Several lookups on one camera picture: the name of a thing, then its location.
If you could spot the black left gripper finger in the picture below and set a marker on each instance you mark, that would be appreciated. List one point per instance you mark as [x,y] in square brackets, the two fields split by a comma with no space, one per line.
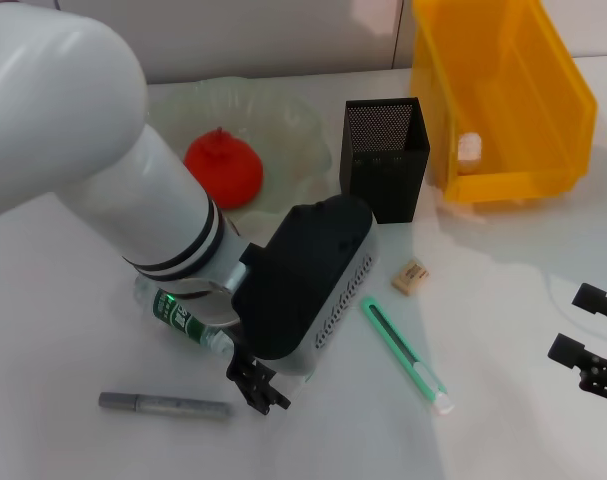
[255,387]

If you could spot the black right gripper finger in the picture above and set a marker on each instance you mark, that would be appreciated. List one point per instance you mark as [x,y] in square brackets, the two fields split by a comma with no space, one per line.
[598,372]
[600,300]

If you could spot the clear plastic water bottle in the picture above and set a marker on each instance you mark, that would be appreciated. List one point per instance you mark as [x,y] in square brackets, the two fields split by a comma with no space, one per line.
[175,315]

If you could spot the green utility knife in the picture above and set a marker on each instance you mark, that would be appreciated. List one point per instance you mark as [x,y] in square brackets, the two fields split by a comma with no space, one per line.
[403,350]

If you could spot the beige eraser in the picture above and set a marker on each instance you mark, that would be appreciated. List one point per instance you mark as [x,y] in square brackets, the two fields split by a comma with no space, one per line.
[410,276]

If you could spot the white paper ball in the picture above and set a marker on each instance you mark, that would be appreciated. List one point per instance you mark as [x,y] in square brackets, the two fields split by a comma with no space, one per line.
[469,147]

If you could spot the orange fruit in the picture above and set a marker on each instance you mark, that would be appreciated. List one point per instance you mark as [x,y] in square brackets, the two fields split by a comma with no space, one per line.
[228,170]

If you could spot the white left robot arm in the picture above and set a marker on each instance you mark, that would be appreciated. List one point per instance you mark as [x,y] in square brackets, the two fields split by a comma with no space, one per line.
[58,100]

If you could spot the grey marker pen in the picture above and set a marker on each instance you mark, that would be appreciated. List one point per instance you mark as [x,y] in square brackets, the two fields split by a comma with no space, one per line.
[148,401]

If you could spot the black mesh pen holder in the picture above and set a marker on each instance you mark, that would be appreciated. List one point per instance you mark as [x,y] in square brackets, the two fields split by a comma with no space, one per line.
[383,180]

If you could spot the translucent green fruit plate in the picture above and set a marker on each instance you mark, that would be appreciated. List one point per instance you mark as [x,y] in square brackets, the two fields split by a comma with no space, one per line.
[293,140]

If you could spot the yellow plastic storage bin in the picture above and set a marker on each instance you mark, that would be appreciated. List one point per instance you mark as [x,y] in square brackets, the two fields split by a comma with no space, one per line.
[508,100]

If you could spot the left wrist camera housing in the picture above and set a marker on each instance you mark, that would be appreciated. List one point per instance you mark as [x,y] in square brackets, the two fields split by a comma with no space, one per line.
[303,280]

